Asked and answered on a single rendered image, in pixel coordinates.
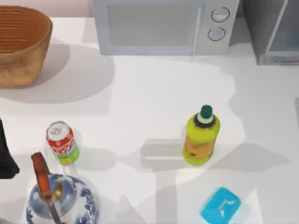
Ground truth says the microwave door handle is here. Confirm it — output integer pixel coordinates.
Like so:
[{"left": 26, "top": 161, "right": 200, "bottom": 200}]
[{"left": 192, "top": 6, "right": 202, "bottom": 56}]

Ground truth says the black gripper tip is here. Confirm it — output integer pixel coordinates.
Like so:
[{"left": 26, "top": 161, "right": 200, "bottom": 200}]
[{"left": 0, "top": 119, "right": 21, "bottom": 180}]

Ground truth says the microwave knob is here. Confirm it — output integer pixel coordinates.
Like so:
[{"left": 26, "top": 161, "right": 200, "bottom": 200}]
[
  {"left": 211, "top": 7, "right": 231, "bottom": 23},
  {"left": 207, "top": 27, "right": 226, "bottom": 42}
]

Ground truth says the blue and white teapot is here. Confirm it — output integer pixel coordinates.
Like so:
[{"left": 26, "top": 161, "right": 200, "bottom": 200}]
[{"left": 26, "top": 151, "right": 100, "bottom": 224}]

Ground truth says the blue soap bar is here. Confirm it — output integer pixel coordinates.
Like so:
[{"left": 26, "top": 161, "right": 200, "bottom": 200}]
[{"left": 199, "top": 187, "right": 242, "bottom": 224}]

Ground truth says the pale microwave oven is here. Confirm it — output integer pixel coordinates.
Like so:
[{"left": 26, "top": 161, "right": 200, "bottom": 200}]
[{"left": 91, "top": 0, "right": 241, "bottom": 57}]

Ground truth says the yellow green bottle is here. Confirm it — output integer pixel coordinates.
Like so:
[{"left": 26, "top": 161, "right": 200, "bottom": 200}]
[{"left": 182, "top": 105, "right": 221, "bottom": 166}]

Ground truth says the red and green can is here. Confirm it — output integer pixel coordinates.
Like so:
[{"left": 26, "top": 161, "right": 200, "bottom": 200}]
[{"left": 45, "top": 120, "right": 80, "bottom": 166}]

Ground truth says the brown woven basket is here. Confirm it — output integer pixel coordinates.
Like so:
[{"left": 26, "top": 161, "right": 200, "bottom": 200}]
[{"left": 0, "top": 6, "right": 53, "bottom": 89}]

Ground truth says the grey cabinet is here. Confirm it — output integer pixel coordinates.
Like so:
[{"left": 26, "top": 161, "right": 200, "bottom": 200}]
[{"left": 242, "top": 0, "right": 299, "bottom": 66}]

